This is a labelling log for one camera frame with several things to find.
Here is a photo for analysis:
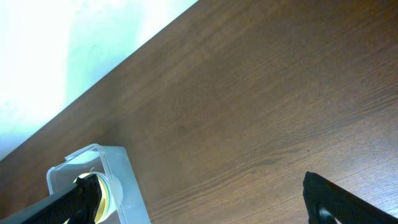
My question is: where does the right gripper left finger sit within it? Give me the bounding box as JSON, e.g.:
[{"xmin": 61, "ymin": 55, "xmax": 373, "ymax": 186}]
[{"xmin": 0, "ymin": 174, "xmax": 103, "ymax": 224}]

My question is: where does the clear plastic container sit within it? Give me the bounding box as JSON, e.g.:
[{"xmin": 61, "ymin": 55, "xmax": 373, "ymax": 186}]
[{"xmin": 47, "ymin": 144, "xmax": 150, "ymax": 224}]

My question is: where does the yellow plastic bowl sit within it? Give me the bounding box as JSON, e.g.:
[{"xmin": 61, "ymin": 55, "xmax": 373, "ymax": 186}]
[{"xmin": 73, "ymin": 172, "xmax": 112, "ymax": 224}]

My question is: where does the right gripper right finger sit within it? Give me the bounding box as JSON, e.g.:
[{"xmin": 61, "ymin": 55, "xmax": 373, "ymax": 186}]
[{"xmin": 303, "ymin": 172, "xmax": 397, "ymax": 224}]

